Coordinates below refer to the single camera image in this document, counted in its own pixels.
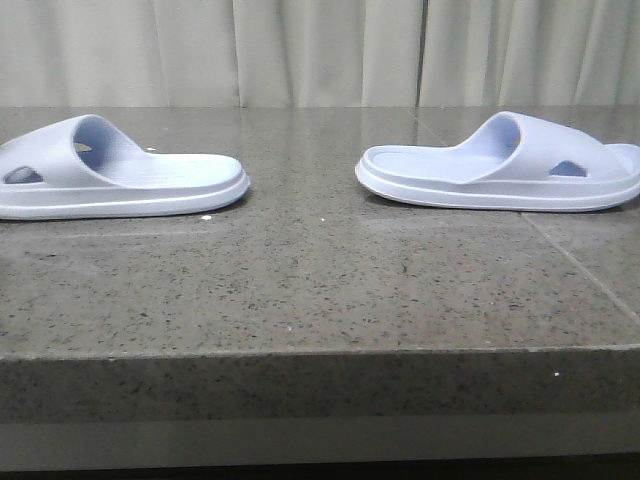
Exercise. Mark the light blue slipper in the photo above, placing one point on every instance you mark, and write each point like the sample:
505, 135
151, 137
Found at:
85, 167
512, 162

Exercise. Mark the beige curtain backdrop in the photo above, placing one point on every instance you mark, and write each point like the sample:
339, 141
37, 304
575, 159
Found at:
319, 53

